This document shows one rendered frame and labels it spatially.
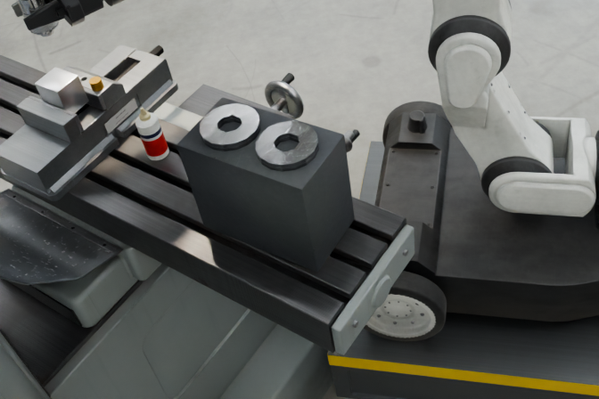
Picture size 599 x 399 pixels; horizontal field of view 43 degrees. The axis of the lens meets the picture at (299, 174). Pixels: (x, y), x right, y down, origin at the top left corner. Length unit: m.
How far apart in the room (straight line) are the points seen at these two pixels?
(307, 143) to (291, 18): 2.33
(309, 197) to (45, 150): 0.55
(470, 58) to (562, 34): 1.85
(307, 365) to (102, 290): 0.71
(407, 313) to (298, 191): 0.68
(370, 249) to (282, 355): 0.82
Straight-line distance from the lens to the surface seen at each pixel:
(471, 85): 1.39
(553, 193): 1.58
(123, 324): 1.49
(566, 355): 1.72
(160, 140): 1.37
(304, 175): 1.03
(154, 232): 1.28
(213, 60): 3.21
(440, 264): 1.62
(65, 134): 1.38
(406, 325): 1.68
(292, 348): 1.96
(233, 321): 1.83
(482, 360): 1.69
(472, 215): 1.70
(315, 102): 2.89
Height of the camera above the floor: 1.85
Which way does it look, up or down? 45 degrees down
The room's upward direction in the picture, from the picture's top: 11 degrees counter-clockwise
